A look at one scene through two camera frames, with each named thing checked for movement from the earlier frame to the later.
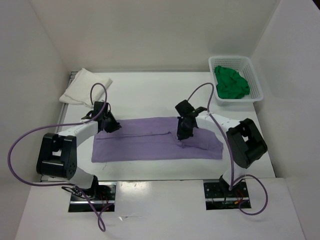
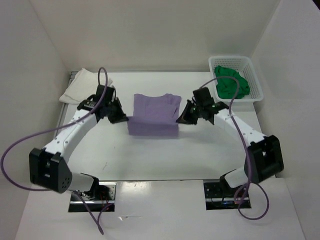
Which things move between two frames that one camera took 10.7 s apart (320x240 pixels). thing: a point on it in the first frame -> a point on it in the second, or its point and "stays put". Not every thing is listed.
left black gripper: (115, 126) -> (120, 116)
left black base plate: (102, 198) stays put
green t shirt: (230, 84) stays put
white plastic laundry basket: (243, 66) stays put
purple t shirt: (155, 139) -> (154, 116)
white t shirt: (78, 91) stays put
